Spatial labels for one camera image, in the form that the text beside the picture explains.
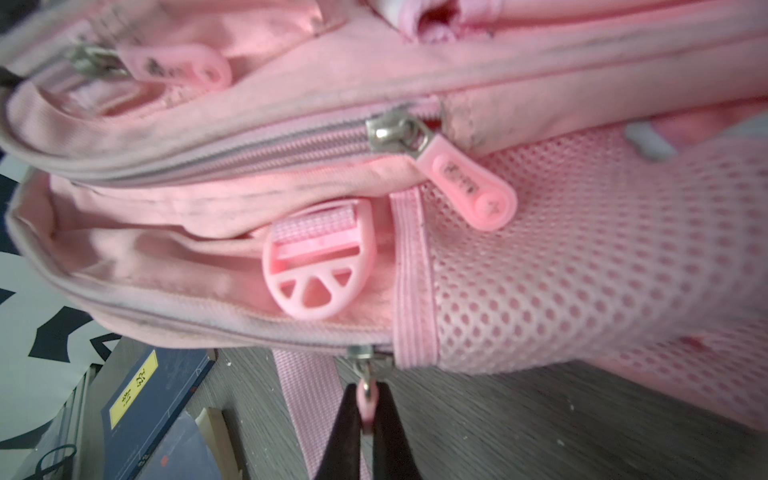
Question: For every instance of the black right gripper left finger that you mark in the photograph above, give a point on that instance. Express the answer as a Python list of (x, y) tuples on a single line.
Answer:
[(342, 456)]

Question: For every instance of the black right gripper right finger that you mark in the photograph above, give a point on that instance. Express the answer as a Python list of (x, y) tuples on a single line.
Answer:
[(392, 456)]

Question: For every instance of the navy blue notebook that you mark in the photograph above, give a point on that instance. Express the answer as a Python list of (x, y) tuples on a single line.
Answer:
[(182, 454), (151, 396)]

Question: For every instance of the pink student backpack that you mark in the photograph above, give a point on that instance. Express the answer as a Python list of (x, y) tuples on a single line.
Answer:
[(477, 186)]

